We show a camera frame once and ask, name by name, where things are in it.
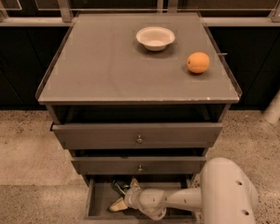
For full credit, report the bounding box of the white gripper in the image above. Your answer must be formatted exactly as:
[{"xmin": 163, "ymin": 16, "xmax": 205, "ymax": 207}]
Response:
[{"xmin": 109, "ymin": 177, "xmax": 143, "ymax": 212}]

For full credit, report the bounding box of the crushed green can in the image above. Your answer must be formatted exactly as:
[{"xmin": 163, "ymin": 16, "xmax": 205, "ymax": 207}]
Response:
[{"xmin": 112, "ymin": 180, "xmax": 130, "ymax": 196}]

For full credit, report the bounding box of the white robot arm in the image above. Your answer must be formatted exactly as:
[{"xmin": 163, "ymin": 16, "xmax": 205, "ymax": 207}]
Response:
[{"xmin": 110, "ymin": 158, "xmax": 259, "ymax": 224}]

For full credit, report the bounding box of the middle drawer brass knob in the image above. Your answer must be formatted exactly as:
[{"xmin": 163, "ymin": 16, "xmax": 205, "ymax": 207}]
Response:
[{"xmin": 137, "ymin": 164, "xmax": 144, "ymax": 173}]

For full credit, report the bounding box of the drawer brass knob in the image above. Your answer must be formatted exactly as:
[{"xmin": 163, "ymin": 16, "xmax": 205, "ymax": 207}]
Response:
[
  {"xmin": 136, "ymin": 135, "xmax": 144, "ymax": 144},
  {"xmin": 137, "ymin": 164, "xmax": 144, "ymax": 173}
]

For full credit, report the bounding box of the bottom grey drawer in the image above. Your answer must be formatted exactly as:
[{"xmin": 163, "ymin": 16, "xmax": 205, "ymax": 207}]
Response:
[{"xmin": 82, "ymin": 175, "xmax": 202, "ymax": 224}]

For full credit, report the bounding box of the grey drawer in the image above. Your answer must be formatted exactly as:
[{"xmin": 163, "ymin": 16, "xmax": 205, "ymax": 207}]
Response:
[
  {"xmin": 82, "ymin": 175, "xmax": 202, "ymax": 224},
  {"xmin": 52, "ymin": 122, "xmax": 222, "ymax": 149},
  {"xmin": 72, "ymin": 157, "xmax": 206, "ymax": 175}
]

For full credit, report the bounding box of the middle grey drawer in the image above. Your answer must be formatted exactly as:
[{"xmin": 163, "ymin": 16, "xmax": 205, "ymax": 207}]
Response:
[{"xmin": 72, "ymin": 157, "xmax": 206, "ymax": 175}]

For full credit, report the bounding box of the top drawer brass knob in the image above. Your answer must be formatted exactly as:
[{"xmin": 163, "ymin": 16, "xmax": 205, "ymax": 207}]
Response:
[{"xmin": 136, "ymin": 135, "xmax": 144, "ymax": 144}]

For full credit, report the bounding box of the top grey drawer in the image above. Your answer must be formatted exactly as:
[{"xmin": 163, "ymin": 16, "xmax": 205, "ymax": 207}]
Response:
[{"xmin": 52, "ymin": 122, "xmax": 222, "ymax": 149}]

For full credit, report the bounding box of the grey drawer cabinet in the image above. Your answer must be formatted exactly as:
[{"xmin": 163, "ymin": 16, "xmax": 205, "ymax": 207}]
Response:
[{"xmin": 35, "ymin": 12, "xmax": 243, "ymax": 224}]

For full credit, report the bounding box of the orange fruit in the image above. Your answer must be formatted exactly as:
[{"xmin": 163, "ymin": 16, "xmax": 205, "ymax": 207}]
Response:
[{"xmin": 187, "ymin": 52, "xmax": 210, "ymax": 74}]

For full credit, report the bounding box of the white paper bowl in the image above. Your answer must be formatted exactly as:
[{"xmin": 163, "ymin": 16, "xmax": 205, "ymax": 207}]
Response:
[{"xmin": 136, "ymin": 26, "xmax": 175, "ymax": 51}]

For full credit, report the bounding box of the metal railing frame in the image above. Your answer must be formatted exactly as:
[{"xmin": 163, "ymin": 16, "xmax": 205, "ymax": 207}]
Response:
[{"xmin": 0, "ymin": 0, "xmax": 280, "ymax": 27}]

